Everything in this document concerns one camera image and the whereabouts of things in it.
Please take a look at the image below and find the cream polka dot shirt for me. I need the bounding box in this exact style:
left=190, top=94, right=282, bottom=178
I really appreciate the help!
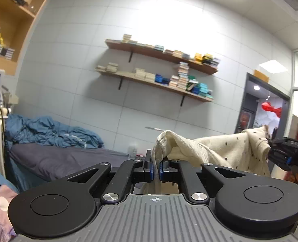
left=141, top=126, right=270, bottom=194

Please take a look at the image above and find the blue crumpled blanket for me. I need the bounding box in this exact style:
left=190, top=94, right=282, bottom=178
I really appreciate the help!
left=5, top=114, right=105, bottom=149

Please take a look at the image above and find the wooden wall shelf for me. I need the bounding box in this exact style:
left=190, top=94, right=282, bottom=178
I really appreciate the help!
left=105, top=39, right=218, bottom=75
left=95, top=62, right=213, bottom=102

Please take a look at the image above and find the dark door frame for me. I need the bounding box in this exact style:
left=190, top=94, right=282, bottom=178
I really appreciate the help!
left=235, top=73, right=290, bottom=139

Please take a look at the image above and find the wooden cabinet shelving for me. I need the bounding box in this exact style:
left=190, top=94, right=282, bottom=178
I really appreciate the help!
left=0, top=0, right=48, bottom=75

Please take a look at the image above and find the lower wooden wall shelf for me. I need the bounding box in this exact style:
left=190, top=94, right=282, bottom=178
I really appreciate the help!
left=95, top=62, right=213, bottom=102

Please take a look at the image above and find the upper wooden wall shelf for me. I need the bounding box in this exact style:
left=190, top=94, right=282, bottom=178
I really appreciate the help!
left=105, top=39, right=218, bottom=75

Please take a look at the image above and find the dark grey duvet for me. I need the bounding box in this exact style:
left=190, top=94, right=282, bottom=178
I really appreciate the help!
left=10, top=143, right=129, bottom=181

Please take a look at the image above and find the red fish decoration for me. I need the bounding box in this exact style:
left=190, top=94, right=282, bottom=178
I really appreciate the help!
left=262, top=102, right=282, bottom=118

